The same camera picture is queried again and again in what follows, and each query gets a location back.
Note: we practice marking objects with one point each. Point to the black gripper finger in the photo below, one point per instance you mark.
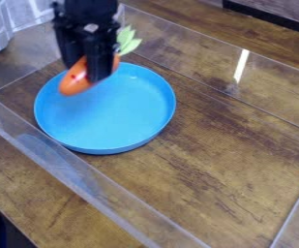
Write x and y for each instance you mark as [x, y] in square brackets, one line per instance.
[70, 46]
[101, 46]

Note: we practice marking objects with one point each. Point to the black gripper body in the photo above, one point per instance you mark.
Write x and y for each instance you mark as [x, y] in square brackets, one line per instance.
[74, 14]

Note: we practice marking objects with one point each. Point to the orange toy carrot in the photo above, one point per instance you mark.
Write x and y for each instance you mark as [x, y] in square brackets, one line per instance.
[75, 81]

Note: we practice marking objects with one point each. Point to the blue round tray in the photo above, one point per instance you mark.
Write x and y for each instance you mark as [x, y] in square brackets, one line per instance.
[115, 117]

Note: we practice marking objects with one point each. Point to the white patterned curtain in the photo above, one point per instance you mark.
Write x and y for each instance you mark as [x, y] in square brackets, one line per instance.
[21, 14]

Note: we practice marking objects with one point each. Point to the black bar at top right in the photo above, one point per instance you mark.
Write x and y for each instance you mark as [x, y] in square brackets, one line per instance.
[274, 19]

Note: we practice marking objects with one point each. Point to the clear acrylic front barrier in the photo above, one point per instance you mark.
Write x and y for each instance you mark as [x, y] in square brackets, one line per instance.
[127, 211]

